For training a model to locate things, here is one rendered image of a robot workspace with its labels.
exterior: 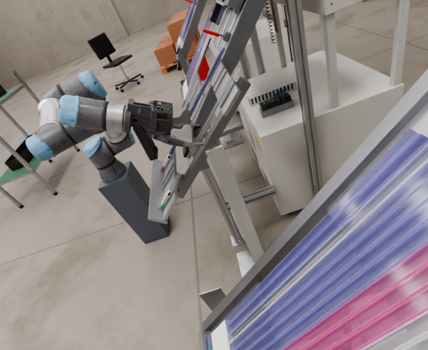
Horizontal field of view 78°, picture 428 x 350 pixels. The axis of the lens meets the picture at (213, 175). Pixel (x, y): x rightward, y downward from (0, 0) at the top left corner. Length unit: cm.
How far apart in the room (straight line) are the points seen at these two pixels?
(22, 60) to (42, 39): 138
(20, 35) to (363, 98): 1385
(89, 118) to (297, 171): 102
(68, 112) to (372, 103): 118
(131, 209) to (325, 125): 117
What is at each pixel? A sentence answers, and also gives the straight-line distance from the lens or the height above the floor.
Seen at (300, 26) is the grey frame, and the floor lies 101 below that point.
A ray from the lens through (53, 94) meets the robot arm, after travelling 118.
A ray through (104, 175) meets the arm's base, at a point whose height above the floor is 60.
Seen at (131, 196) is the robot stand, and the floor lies 42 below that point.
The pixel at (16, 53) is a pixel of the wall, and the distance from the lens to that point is 1474.
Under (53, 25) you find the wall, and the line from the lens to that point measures 1380.
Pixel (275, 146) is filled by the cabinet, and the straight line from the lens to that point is 127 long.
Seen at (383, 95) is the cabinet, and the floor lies 60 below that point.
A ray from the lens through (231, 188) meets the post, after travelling 99.
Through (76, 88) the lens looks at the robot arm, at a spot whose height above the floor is 109.
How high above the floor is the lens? 128
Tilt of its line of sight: 37 degrees down
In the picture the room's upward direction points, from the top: 24 degrees counter-clockwise
